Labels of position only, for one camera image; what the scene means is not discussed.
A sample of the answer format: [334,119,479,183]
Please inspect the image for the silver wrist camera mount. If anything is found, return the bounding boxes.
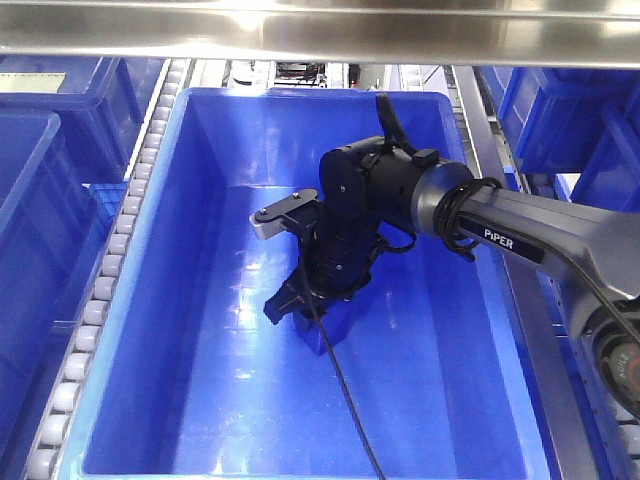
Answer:
[249,188,320,240]

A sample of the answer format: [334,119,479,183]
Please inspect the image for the black camera cable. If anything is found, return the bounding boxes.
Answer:
[297,224,389,480]

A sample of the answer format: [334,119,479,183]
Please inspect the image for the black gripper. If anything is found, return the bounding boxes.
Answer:
[263,202,381,325]

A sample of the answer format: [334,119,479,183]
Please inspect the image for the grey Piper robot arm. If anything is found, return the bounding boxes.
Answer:
[252,136,639,414]

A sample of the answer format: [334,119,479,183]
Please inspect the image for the blue plastic bin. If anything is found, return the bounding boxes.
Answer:
[1,55,165,183]
[1,110,96,479]
[59,87,561,480]
[479,66,639,176]

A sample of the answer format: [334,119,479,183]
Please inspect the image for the blue plastic block part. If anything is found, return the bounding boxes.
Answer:
[292,300,355,356]

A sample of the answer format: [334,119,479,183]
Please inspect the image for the white roller track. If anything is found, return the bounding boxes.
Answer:
[21,58,196,479]

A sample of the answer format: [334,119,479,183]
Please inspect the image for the stainless steel shelf rack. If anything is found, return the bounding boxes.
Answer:
[1,1,639,69]

